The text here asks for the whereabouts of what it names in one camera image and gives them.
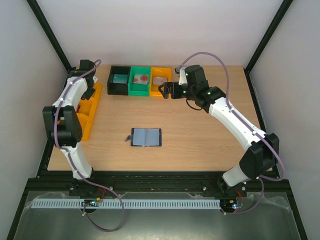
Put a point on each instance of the orange three-compartment bin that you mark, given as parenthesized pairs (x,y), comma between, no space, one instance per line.
(90,112)

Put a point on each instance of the green storage bin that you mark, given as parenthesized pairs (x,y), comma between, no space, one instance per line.
(137,89)

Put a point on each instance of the blue card holder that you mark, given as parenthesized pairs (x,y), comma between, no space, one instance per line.
(145,137)

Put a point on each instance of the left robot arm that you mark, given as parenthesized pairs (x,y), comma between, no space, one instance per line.
(75,156)

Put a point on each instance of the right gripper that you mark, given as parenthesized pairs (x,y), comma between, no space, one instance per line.
(170,90)

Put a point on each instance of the white slotted cable duct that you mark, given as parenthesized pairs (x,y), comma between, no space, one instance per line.
(132,204)

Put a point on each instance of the black storage bin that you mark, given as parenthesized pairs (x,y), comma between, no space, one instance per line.
(118,89)

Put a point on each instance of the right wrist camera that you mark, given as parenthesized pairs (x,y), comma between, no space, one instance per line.
(182,75)

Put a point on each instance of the teal card stack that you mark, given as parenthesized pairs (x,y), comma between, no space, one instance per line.
(120,78)

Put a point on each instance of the grey-pink card stack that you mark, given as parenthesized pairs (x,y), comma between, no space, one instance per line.
(159,80)

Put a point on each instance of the left black frame post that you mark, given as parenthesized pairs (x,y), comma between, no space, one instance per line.
(42,20)

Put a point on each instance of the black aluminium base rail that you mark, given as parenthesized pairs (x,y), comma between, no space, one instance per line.
(202,182)

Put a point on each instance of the small orange storage bin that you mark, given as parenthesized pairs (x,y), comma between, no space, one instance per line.
(158,72)

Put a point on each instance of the red-dotted card stack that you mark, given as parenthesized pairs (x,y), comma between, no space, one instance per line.
(141,79)

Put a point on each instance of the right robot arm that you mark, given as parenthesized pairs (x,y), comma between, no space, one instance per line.
(261,150)

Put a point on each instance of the black frame post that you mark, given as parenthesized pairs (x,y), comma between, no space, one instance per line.
(42,20)
(276,20)

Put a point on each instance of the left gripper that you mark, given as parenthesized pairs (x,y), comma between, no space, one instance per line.
(88,96)

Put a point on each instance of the right black frame post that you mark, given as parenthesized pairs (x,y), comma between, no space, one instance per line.
(276,20)

